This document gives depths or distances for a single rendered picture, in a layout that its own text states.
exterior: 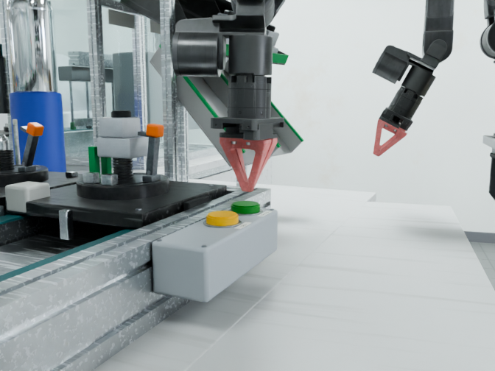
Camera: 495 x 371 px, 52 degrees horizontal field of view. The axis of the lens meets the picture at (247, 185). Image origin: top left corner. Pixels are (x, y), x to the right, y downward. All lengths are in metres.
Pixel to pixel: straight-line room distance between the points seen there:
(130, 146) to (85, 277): 0.32
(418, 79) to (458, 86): 3.06
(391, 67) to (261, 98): 0.55
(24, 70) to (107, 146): 0.96
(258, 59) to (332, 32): 3.61
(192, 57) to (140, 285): 0.29
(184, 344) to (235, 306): 0.11
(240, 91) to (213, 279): 0.24
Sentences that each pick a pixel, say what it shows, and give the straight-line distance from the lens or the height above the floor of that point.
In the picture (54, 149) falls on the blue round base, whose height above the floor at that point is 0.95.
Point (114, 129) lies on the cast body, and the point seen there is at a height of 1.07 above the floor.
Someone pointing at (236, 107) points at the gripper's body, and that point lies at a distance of 0.66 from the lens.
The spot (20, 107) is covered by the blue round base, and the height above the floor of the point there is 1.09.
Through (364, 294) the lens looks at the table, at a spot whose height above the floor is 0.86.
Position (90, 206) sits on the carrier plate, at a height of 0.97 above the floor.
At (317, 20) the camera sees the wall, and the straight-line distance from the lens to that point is 4.29.
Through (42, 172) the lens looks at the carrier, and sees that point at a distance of 0.95.
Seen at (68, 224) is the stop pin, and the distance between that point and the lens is 0.72.
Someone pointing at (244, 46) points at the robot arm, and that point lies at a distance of 0.66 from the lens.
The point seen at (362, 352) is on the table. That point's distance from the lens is 0.56.
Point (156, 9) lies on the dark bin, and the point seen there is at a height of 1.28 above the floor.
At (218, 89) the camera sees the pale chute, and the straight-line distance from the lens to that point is 1.11.
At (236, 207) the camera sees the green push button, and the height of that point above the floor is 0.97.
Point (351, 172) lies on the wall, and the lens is 4.26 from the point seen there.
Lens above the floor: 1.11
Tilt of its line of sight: 10 degrees down
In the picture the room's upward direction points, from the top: straight up
